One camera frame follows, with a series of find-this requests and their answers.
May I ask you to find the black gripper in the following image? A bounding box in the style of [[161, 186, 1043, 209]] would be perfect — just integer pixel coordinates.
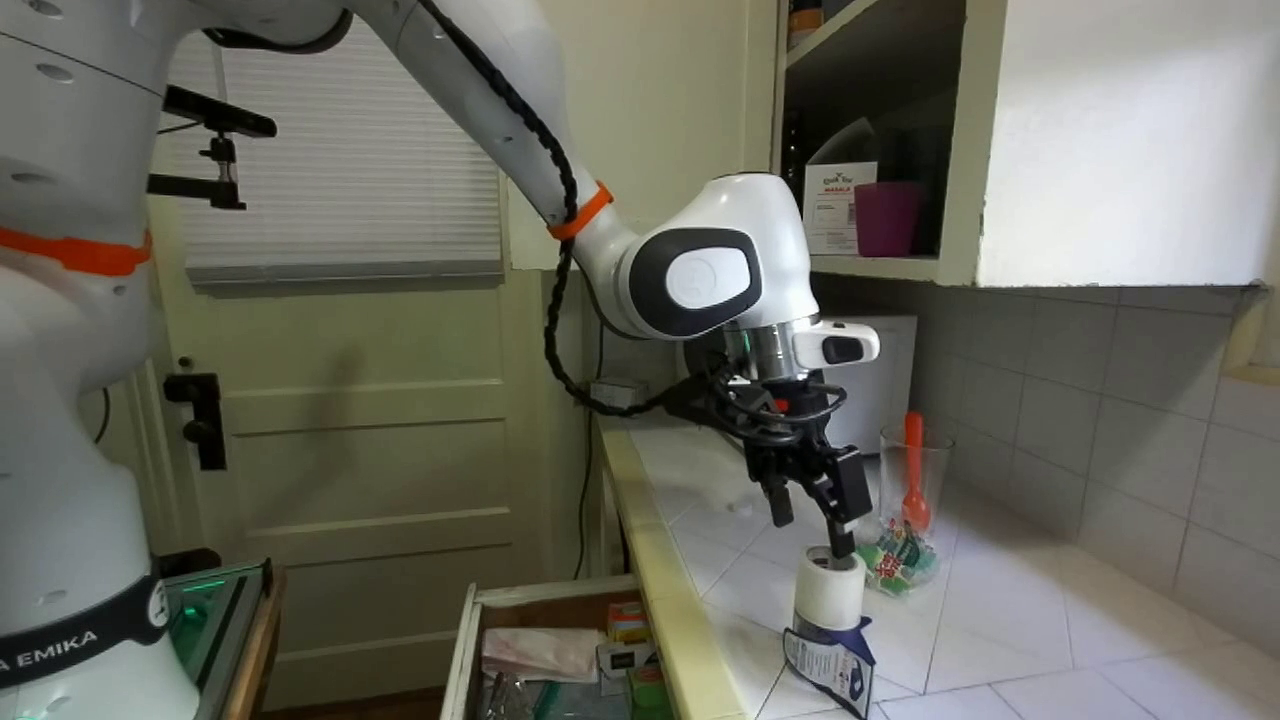
[[723, 374, 877, 565]]

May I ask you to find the white masking tape roll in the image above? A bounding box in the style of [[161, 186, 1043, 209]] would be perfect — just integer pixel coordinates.
[[793, 544, 870, 634]]

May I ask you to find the cabinet door with green knob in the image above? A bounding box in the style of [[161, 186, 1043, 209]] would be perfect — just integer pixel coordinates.
[[500, 0, 785, 277]]

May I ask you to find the clear drinking glass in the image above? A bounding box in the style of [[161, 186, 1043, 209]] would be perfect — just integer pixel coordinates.
[[877, 433, 950, 540]]

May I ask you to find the green candy plastic bag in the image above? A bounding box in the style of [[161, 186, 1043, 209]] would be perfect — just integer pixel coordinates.
[[852, 518, 945, 601]]

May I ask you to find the orange plastic spoon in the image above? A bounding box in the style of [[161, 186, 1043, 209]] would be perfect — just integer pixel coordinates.
[[901, 407, 937, 534]]

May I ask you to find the white microwave oven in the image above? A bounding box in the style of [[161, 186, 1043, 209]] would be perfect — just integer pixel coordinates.
[[795, 311, 924, 467]]

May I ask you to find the white cloth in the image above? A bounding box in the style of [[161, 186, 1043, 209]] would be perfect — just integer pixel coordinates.
[[474, 624, 606, 686]]

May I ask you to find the white paper bag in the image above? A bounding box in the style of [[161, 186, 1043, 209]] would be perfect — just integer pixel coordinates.
[[800, 156, 882, 258]]

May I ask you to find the purple cup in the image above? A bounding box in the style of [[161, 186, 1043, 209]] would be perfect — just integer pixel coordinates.
[[852, 178, 933, 258]]

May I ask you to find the open wooden drawer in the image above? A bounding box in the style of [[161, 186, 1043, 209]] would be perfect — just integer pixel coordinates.
[[434, 570, 687, 720]]

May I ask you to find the pale green panel door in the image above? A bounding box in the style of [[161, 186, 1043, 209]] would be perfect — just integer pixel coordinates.
[[130, 196, 595, 711]]

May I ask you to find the white window blind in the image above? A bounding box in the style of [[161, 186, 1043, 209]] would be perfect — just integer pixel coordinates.
[[156, 0, 506, 291]]

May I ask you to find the green-lit robot cart box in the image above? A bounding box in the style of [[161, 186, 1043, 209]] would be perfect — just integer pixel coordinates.
[[156, 554, 286, 720]]

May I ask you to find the black door latch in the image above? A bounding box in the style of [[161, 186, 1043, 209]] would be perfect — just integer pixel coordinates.
[[161, 369, 233, 474]]

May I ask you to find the wall power outlet adapter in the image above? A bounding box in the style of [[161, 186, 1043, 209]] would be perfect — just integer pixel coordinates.
[[582, 380, 652, 418]]

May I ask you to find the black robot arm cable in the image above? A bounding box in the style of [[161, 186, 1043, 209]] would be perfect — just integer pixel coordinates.
[[425, 0, 696, 418]]

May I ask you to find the narrow pale green wall cabinet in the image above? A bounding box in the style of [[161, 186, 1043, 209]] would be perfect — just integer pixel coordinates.
[[770, 0, 1271, 291]]

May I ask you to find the black camera on stand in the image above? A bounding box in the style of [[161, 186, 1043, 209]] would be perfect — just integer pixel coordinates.
[[140, 80, 281, 216]]

